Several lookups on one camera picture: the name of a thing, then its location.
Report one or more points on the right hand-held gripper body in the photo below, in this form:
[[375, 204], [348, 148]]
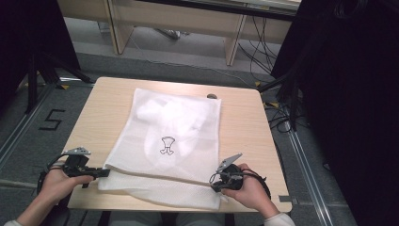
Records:
[[232, 177]]

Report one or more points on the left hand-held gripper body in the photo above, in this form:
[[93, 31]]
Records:
[[75, 164]]

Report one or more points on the white mesh laundry bag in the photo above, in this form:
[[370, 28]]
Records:
[[163, 185]]

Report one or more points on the person's right hand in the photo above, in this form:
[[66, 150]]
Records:
[[251, 194]]

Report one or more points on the person's left hand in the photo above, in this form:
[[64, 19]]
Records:
[[58, 185]]

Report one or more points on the black chair part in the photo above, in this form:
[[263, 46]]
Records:
[[58, 216]]

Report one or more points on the grey tape strip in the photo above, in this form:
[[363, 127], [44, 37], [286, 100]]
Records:
[[287, 198]]

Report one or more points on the white garment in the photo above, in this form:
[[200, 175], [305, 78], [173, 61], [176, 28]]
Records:
[[175, 121]]

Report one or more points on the yellow floor tape mark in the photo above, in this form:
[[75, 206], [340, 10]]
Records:
[[257, 84], [65, 86]]

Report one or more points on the dark round table grommet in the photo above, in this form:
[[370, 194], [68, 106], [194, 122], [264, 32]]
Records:
[[212, 96]]

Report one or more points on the black tripod stand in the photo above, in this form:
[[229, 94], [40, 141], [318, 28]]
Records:
[[290, 94], [40, 75]]

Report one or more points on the black curtain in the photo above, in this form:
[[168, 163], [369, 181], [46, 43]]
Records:
[[28, 37], [351, 109]]

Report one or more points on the grey power strip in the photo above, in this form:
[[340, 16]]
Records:
[[171, 33]]

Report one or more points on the beige wooden desk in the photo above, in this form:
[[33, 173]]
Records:
[[175, 17]]

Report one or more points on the metal floor rail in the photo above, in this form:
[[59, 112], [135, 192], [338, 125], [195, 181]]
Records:
[[309, 175], [19, 128]]

